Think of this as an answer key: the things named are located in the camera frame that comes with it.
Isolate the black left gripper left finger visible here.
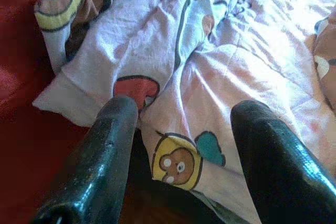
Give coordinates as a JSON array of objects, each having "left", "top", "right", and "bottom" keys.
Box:
[{"left": 31, "top": 95, "right": 140, "bottom": 224}]

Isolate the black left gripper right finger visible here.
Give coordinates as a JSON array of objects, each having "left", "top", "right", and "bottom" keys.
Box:
[{"left": 230, "top": 100, "right": 336, "bottom": 224}]

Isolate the pink cartoon print blanket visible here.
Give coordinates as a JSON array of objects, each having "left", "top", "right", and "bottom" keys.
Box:
[{"left": 33, "top": 0, "right": 336, "bottom": 224}]

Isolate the large red sofa cushion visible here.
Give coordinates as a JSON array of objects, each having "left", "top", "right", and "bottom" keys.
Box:
[{"left": 0, "top": 0, "right": 132, "bottom": 224}]

